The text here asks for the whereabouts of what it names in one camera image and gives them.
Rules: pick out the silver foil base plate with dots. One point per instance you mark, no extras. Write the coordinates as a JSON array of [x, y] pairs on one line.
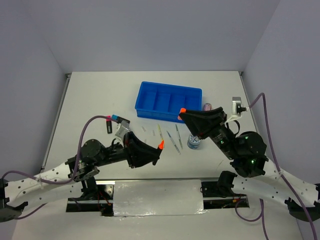
[[157, 198]]

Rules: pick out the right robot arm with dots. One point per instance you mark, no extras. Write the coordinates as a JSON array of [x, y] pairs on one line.
[[254, 173]]

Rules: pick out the blue compartment tray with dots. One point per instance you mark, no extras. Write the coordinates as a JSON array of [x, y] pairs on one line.
[[163, 102]]

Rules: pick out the yellow pen refill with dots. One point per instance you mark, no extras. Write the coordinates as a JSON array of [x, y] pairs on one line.
[[160, 133]]

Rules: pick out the blue pen refill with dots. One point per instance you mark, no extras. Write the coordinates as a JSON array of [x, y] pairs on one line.
[[173, 142]]

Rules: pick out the blue cap black highlighter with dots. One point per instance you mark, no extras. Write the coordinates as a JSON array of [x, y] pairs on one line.
[[119, 119]]

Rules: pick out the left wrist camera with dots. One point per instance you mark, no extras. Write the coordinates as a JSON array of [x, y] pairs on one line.
[[122, 129]]

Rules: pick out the pink glue bottle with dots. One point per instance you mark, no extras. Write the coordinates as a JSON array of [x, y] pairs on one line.
[[207, 107]]

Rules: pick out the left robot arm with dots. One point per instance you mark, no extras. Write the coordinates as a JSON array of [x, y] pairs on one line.
[[74, 178]]

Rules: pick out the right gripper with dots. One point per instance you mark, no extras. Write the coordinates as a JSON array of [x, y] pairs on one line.
[[209, 120]]

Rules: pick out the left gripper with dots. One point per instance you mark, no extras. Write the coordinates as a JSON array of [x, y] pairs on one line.
[[138, 153]]

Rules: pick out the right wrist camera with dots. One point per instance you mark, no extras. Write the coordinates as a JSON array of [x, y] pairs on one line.
[[237, 109]]

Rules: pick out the blue jar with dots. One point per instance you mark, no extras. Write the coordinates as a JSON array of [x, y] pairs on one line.
[[193, 142]]

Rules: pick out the pink cap black highlighter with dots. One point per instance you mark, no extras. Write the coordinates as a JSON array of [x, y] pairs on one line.
[[109, 126]]

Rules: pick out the orange cap black highlighter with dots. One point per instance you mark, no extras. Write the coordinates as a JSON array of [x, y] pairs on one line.
[[161, 145]]

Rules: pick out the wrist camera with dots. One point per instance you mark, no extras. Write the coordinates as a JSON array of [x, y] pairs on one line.
[[237, 109], [122, 129]]

